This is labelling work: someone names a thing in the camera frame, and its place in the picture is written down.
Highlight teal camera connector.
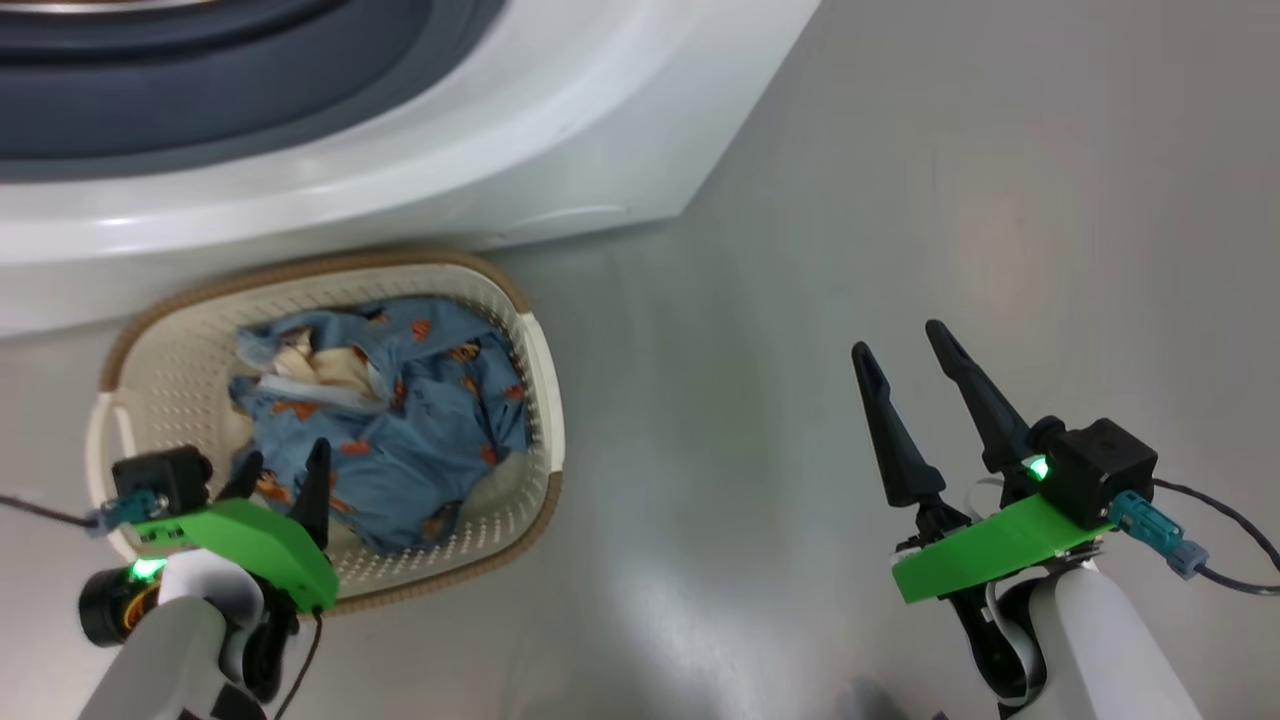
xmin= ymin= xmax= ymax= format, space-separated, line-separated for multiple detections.
xmin=85 ymin=490 xmax=161 ymax=531
xmin=1108 ymin=490 xmax=1209 ymax=579

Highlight blue cartoon print clothes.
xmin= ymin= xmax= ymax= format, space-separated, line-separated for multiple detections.
xmin=228 ymin=296 xmax=531 ymax=554

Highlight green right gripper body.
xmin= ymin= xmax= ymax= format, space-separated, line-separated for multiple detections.
xmin=890 ymin=493 xmax=1113 ymax=606

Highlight cream perforated laundry basket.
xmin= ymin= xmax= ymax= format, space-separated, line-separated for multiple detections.
xmin=85 ymin=250 xmax=566 ymax=613

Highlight white front-load washing machine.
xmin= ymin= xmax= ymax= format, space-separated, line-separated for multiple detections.
xmin=0 ymin=0 xmax=823 ymax=339

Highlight teal left camera connector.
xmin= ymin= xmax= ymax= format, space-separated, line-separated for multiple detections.
xmin=85 ymin=490 xmax=161 ymax=531

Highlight black left camera cable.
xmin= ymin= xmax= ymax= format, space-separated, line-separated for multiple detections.
xmin=0 ymin=495 xmax=101 ymax=529

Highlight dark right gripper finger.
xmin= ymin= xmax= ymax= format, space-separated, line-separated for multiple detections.
xmin=925 ymin=320 xmax=1036 ymax=473
xmin=852 ymin=342 xmax=946 ymax=508

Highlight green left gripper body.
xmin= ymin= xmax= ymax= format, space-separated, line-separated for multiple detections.
xmin=130 ymin=498 xmax=339 ymax=613

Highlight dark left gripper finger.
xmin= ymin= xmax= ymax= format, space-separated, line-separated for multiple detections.
xmin=215 ymin=450 xmax=266 ymax=501
xmin=290 ymin=437 xmax=333 ymax=551

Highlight teal right camera connector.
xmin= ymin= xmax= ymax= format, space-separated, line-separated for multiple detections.
xmin=1108 ymin=490 xmax=1209 ymax=579

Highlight thin black left gripper cable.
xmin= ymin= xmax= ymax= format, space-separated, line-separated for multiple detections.
xmin=270 ymin=608 xmax=323 ymax=720

